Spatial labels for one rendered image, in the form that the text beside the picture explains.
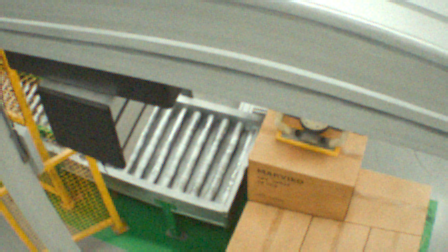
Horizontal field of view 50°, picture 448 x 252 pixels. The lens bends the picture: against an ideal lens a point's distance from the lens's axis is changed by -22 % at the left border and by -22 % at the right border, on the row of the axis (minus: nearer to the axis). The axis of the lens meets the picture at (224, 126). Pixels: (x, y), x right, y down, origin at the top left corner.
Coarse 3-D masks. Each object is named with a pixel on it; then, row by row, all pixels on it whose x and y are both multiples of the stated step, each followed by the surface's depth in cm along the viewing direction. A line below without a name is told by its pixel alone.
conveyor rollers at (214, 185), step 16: (32, 112) 384; (48, 128) 371; (160, 128) 366; (176, 128) 366; (192, 128) 366; (208, 128) 365; (224, 128) 365; (240, 128) 364; (256, 128) 364; (144, 160) 352; (160, 160) 352; (176, 160) 352; (192, 160) 351; (208, 160) 351; (224, 160) 350; (240, 160) 350; (192, 192) 338; (208, 192) 338; (224, 192) 338
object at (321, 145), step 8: (296, 128) 296; (280, 136) 294; (288, 136) 293; (296, 136) 293; (320, 136) 292; (328, 136) 293; (296, 144) 292; (304, 144) 291; (312, 144) 290; (320, 144) 289; (328, 144) 289; (328, 152) 287; (336, 152) 287
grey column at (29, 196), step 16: (0, 112) 197; (0, 128) 199; (0, 144) 202; (16, 144) 214; (0, 160) 205; (16, 160) 218; (0, 176) 221; (16, 176) 220; (32, 176) 236; (16, 192) 227; (32, 192) 238; (32, 208) 240; (48, 208) 257; (32, 224) 257; (48, 224) 259; (48, 240) 267; (64, 240) 281
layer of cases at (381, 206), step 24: (360, 168) 342; (360, 192) 331; (384, 192) 329; (408, 192) 327; (264, 216) 326; (288, 216) 325; (312, 216) 325; (360, 216) 320; (384, 216) 318; (408, 216) 316; (240, 240) 317; (264, 240) 316; (288, 240) 315; (312, 240) 314; (336, 240) 312; (360, 240) 310; (384, 240) 308; (408, 240) 305
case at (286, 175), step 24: (264, 120) 317; (288, 120) 316; (264, 144) 307; (288, 144) 307; (360, 144) 304; (264, 168) 304; (288, 168) 298; (312, 168) 297; (336, 168) 296; (264, 192) 322; (288, 192) 314; (312, 192) 306; (336, 192) 298; (336, 216) 317
